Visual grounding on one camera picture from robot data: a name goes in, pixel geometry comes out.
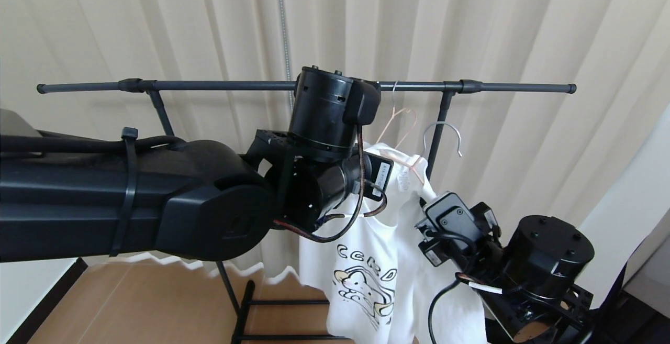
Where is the white t-shirt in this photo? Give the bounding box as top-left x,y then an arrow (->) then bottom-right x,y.
298,142 -> 490,344

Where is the black clothes rack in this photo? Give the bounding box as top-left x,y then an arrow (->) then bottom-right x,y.
37,79 -> 576,344

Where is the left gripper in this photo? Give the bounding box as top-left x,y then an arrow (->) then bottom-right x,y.
264,150 -> 394,229

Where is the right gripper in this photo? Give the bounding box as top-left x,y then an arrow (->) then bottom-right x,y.
419,235 -> 571,342

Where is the pink clothes hanger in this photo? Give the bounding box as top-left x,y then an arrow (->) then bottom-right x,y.
377,81 -> 418,151
374,121 -> 464,186

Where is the beige curtain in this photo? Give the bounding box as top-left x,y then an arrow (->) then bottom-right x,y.
0,0 -> 670,287

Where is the silver curtain bead chain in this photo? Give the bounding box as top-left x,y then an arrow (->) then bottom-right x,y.
276,0 -> 295,112

